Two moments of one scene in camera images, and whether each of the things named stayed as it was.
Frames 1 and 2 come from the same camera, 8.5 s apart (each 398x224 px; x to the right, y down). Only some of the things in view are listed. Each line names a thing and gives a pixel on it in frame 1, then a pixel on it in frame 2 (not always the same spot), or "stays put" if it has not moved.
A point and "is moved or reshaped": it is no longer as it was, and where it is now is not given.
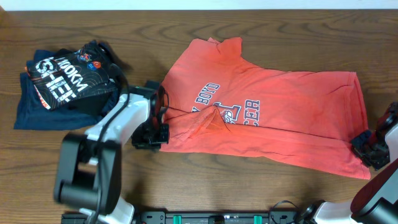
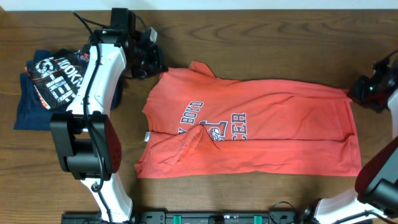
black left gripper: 139,144 → 158,63
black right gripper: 357,148 → 356,93
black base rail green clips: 203,217 stays put
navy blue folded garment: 32,114 stays put
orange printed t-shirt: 218,104 is moved or reshaped
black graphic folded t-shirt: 85,80 stays put
